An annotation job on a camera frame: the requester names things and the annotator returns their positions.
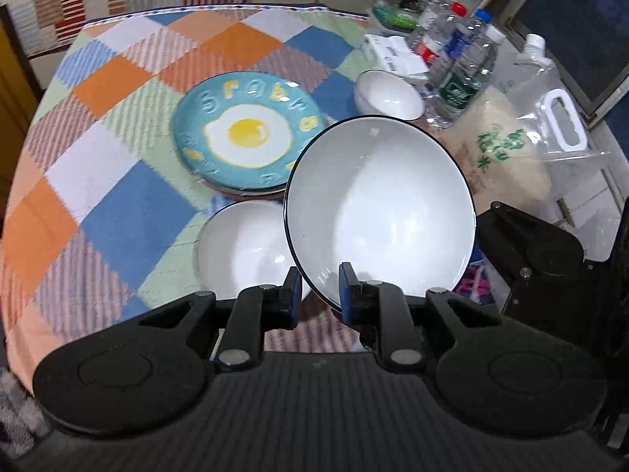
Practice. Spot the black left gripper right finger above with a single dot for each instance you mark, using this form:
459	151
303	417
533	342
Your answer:
380	313

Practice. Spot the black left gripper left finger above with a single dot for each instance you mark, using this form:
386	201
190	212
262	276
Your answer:
247	318

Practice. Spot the large white bowl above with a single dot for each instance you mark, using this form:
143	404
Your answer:
241	246

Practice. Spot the white ribbed bowl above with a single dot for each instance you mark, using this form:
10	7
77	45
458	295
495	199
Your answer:
386	197
377	92

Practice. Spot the teal fried egg plate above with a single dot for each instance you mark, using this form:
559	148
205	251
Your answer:
245	130

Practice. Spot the clear bag of rice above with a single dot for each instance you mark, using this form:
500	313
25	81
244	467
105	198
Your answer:
522	141

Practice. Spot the colourful patchwork tablecloth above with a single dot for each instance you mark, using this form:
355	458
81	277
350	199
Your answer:
103	214

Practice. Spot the white tissue pack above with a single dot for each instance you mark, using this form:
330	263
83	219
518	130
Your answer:
392	54

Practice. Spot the green label water bottle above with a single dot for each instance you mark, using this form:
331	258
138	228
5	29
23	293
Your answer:
465	79

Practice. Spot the blue label water bottle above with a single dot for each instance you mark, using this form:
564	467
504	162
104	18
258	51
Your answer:
462	36

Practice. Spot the red label water bottle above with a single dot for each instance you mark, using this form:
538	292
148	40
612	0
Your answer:
434	27

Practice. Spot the green plastic basket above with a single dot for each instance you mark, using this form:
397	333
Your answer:
391	16

